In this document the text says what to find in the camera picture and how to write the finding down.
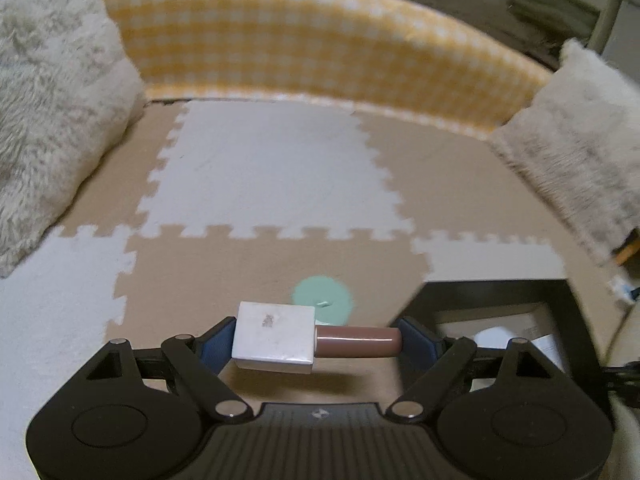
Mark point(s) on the right fluffy beige cushion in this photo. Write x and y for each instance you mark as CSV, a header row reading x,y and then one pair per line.
x,y
577,145

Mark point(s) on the white-capped brown lipstick tube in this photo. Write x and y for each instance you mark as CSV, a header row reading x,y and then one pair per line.
x,y
287,339

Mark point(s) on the white power strip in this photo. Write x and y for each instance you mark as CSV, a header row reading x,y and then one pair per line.
x,y
624,291

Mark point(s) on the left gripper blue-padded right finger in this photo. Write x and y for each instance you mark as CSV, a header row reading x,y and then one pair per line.
x,y
422,351

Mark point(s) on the fluffy beige cushion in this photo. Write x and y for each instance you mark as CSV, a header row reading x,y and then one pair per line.
x,y
68,94
577,145

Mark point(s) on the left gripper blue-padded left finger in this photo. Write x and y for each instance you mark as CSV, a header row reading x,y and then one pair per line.
x,y
205,354

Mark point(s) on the mint green round disc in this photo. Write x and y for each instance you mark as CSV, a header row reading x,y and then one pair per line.
x,y
331,299

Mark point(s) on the yellow gingham sofa edge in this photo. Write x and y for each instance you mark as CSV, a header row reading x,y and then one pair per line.
x,y
389,57

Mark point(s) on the orange wooden leg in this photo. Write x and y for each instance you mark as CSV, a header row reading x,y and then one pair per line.
x,y
623,254

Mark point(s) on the cream leather seat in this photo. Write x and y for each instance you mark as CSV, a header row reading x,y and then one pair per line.
x,y
623,379

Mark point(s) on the left fluffy beige cushion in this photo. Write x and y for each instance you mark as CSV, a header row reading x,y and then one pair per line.
x,y
68,94

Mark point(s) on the white usb wall charger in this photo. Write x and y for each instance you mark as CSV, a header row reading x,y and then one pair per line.
x,y
542,337

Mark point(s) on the black cardboard storage box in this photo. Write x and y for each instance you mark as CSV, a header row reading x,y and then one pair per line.
x,y
524,308

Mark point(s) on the white round device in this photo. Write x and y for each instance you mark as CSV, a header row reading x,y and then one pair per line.
x,y
496,337

